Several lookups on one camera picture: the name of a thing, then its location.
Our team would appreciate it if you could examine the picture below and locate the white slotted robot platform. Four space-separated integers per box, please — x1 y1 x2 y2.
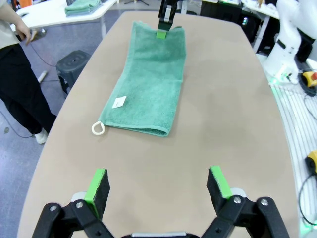
269 80 317 238

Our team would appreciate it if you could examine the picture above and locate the grey plastic step stool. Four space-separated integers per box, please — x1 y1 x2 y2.
55 49 92 99

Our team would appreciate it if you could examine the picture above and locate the white work table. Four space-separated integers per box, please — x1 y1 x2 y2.
14 0 117 39

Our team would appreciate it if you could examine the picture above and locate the yellow emergency stop button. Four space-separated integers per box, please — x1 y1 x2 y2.
300 70 317 89
305 149 317 175

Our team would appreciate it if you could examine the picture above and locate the grey blue towel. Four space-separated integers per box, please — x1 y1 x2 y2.
66 8 99 17

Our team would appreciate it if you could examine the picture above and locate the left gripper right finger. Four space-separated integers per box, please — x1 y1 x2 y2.
198 165 290 238

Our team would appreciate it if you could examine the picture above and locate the person in beige shirt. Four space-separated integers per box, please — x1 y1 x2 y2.
0 0 58 145

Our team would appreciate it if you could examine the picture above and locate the green terry towel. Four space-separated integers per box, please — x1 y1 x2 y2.
91 20 187 137
64 0 104 12

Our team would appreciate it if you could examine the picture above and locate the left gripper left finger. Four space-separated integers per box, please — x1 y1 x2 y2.
32 168 119 238

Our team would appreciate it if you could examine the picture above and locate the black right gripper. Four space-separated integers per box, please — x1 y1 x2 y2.
156 0 179 40

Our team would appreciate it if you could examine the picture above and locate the person's left hand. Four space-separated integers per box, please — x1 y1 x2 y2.
15 17 33 46

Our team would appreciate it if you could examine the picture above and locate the black computer tower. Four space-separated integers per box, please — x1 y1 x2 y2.
237 13 257 44

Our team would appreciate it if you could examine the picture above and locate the white lab desk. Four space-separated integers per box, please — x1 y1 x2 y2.
241 0 282 53

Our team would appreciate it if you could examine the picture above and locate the white power strip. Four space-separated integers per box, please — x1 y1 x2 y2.
37 70 49 83

